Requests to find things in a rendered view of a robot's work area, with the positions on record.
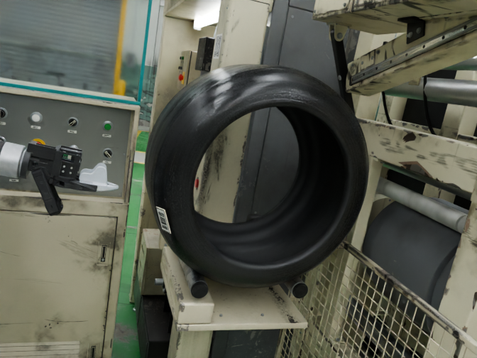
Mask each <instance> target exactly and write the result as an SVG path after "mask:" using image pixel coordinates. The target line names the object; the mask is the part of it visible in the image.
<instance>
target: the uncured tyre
mask: <svg viewBox="0 0 477 358"><path fill-rule="evenodd" d="M268 107H277V108H278V109H279V110H280V111H281V112H282V113H283V114H284V115H285V116H286V117H287V119H288V120H289V122H290V123H291V125H292V127H293V129H294V131H295V134H296V137H297V142H298V146H299V163H298V168H297V173H296V176H295V179H294V181H293V184H292V186H291V188H290V189H289V191H288V192H287V194H286V196H285V197H284V198H283V199H282V200H281V201H280V202H279V203H278V204H277V205H276V206H275V207H274V208H273V209H272V210H270V211H269V212H267V213H265V214H264V215H262V216H260V217H258V218H255V219H252V220H249V221H247V222H239V223H225V222H218V221H215V220H212V219H210V218H207V217H205V216H203V215H201V214H200V213H198V212H197V211H196V210H195V209H194V182H195V178H196V174H197V170H198V167H199V165H200V163H201V160H202V158H203V156H204V154H205V153H206V151H207V149H208V148H209V146H210V145H211V143H212V142H213V140H214V139H215V138H216V137H217V136H218V135H219V134H220V133H221V132H222V131H223V130H224V129H225V128H226V127H227V126H228V125H230V124H231V123H233V122H234V121H236V120H237V119H239V118H241V117H242V116H244V115H246V114H249V113H251V112H254V111H257V110H259V109H265V108H268ZM144 172H145V182H146V189H147V193H148V197H149V200H150V204H151V207H152V210H153V214H154V217H155V220H156V223H157V226H158V228H159V230H160V233H161V234H162V236H163V238H164V240H165V241H166V243H167V244H168V246H169V247H170V248H171V249H172V251H173V252H174V253H175V254H176V255H177V256H178V257H179V258H180V259H181V260H182V261H183V262H184V263H185V264H187V265H188V266H189V267H190V268H191V269H193V270H195V271H196V272H197V273H199V274H201V275H203V276H204V277H206V278H208V279H210V280H213V281H216V282H217V283H221V284H224V285H228V286H233V287H239V288H263V287H268V286H275V285H278V284H281V283H285V282H288V281H291V280H293V279H295V278H297V277H300V276H302V275H303V274H305V273H307V272H309V271H311V270H312V269H313V268H315V267H316V266H318V265H319V264H321V262H323V261H324V260H325V259H326V258H328V257H329V256H330V255H331V254H332V253H333V252H334V251H335V250H336V249H337V248H338V246H339V245H340V244H341V243H342V241H343V240H344V239H345V238H346V236H347V235H348V233H349V232H350V231H351V228H352V227H353V225H354V223H355V221H356V219H357V217H358V215H359V213H360V211H361V208H362V205H363V201H364V198H365V196H366V190H367V186H368V173H369V162H368V149H367V145H366V140H365V137H364V134H363V131H362V128H361V125H360V124H359V122H358V119H357V118H356V115H355V114H354V113H353V111H352V110H351V108H350V106H349V105H348V104H347V103H346V102H345V101H344V99H343V98H342V97H341V96H340V95H339V94H338V93H336V92H335V91H334V90H333V89H332V88H331V87H330V86H329V85H327V84H326V83H325V82H323V81H321V80H320V79H318V78H317V77H315V76H313V75H311V74H309V73H307V72H304V71H301V70H298V69H295V68H292V67H285V66H280V65H256V64H240V65H230V66H226V67H221V68H218V69H215V70H212V71H210V72H208V73H206V74H203V75H202V76H200V77H198V78H196V79H195V80H193V81H191V82H190V83H189V84H187V85H186V86H185V87H183V88H182V89H181V90H180V91H179V92H178V93H177V94H176V95H175V96H174V97H173V98H172V99H171V100H170V101H169V102H168V104H167V105H166V106H165V108H164V109H163V110H162V112H161V113H160V116H159V117H158V119H157V121H156V123H155V125H154V127H153V130H152V131H151V134H150V138H149V140H148V145H147V149H146V157H145V167H144ZM156 207H159V208H162V209H164V210H165V213H166V215H167V219H168V224H169V226H170V231H171V234H170V233H168V232H166V231H164V230H162V228H161V225H160V220H159V217H158V213H157V210H156Z"/></svg>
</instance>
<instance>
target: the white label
mask: <svg viewBox="0 0 477 358"><path fill-rule="evenodd" d="M156 210H157V213H158V217H159V220H160V225H161V228H162V230H164V231H166V232H168V233H170V234H171V231H170V226H169V224H168V219H167V215H166V213H165V210H164V209H162V208H159V207H156Z"/></svg>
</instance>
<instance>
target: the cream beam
mask: <svg viewBox="0 0 477 358"><path fill-rule="evenodd" d="M473 13H477V0H316V1H315V5H314V11H313V16H312V20H315V21H321V22H325V23H329V22H334V21H338V22H341V23H346V24H349V25H351V27H350V28H351V29H354V30H357V31H363V32H367V33H372V34H376V35H382V34H391V33H406V32H407V23H403V22H399V21H398V18H403V17H409V16H416V17H419V18H420V19H423V20H425V22H427V21H429V20H431V19H432V18H444V17H450V16H461V15H467V14H473Z"/></svg>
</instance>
